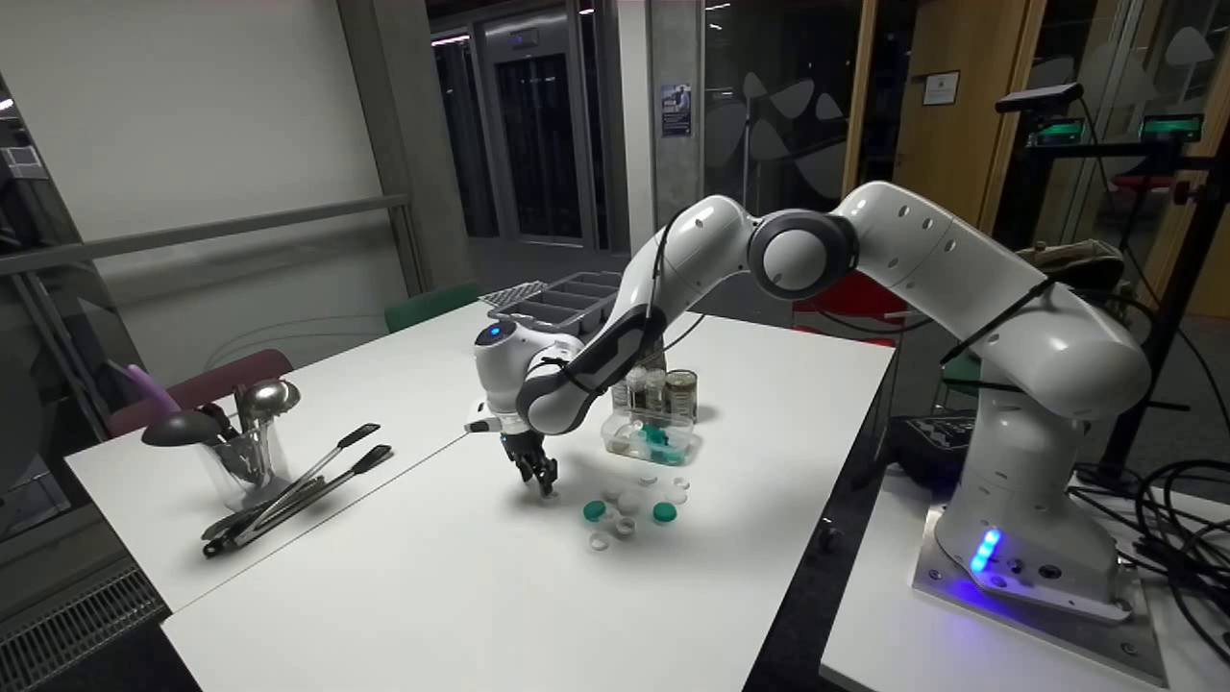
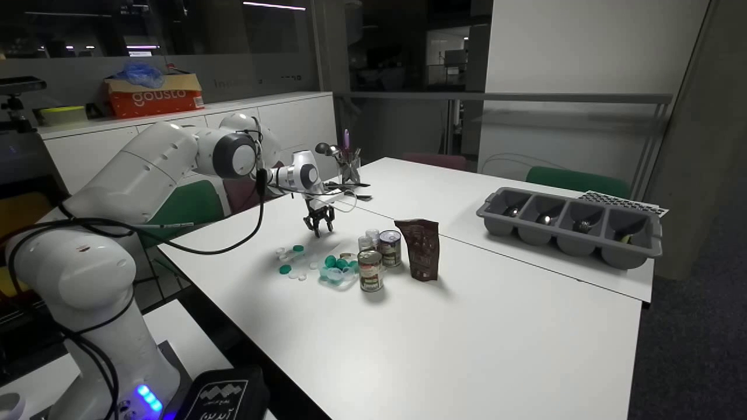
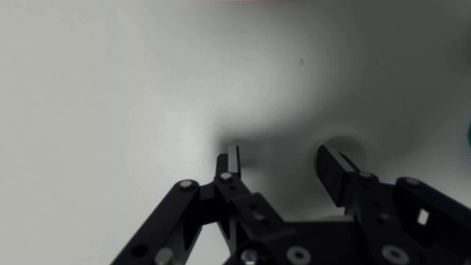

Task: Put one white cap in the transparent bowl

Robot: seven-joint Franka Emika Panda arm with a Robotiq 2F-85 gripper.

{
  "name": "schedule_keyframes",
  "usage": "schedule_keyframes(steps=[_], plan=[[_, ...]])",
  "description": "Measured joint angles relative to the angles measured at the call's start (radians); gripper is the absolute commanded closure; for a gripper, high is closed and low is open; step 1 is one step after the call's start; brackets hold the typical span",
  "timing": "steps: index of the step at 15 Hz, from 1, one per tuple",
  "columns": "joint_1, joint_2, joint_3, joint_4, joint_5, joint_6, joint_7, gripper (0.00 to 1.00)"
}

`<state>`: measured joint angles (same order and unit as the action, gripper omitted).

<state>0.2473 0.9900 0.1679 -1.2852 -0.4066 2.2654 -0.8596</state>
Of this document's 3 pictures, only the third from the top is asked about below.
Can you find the white cap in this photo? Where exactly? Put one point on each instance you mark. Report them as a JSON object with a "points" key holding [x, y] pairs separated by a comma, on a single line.
{"points": [[346, 146]]}

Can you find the green object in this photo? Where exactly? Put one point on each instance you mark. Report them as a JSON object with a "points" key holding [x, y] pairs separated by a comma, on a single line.
{"points": [[469, 134]]}

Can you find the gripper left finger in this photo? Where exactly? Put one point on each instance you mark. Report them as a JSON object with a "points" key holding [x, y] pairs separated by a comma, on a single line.
{"points": [[228, 186]]}

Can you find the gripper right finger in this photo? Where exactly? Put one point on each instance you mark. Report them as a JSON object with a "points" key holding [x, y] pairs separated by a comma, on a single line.
{"points": [[371, 198]]}

